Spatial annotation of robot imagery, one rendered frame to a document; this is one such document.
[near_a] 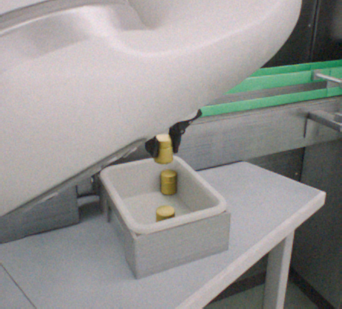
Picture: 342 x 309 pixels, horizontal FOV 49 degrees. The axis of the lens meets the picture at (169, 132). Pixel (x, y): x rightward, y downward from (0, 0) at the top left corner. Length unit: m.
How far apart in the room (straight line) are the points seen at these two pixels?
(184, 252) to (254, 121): 0.44
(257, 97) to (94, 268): 0.57
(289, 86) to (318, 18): 0.35
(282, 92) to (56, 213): 0.62
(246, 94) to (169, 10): 0.79
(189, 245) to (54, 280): 0.22
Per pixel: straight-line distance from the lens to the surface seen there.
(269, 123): 1.00
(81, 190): 0.73
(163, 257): 0.63
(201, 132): 0.89
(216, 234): 0.66
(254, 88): 0.96
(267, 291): 1.05
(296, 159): 1.44
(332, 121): 1.02
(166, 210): 0.67
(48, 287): 0.65
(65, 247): 0.72
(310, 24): 1.31
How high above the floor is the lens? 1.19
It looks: 22 degrees down
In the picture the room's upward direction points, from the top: straight up
